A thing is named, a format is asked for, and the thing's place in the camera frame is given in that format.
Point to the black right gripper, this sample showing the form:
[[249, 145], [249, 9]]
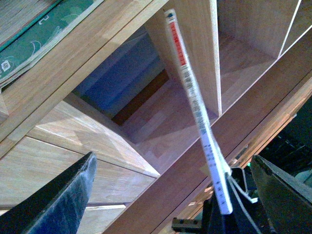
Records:
[[248, 216]]

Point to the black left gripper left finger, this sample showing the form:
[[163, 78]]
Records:
[[57, 207]]

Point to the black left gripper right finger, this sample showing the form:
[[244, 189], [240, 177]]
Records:
[[286, 200]]

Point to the white thin book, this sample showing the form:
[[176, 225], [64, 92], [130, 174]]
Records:
[[219, 169]]

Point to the right wooden shelf unit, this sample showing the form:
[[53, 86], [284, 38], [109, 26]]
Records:
[[252, 122]]

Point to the wooden shelf unit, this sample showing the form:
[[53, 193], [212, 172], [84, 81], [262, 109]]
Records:
[[252, 122], [231, 44]]

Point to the left wooden shelf unit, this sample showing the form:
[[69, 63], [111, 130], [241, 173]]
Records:
[[231, 44]]

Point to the left upper wooden drawer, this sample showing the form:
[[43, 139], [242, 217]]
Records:
[[31, 164]]

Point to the green cover book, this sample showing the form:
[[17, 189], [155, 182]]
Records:
[[30, 29]]

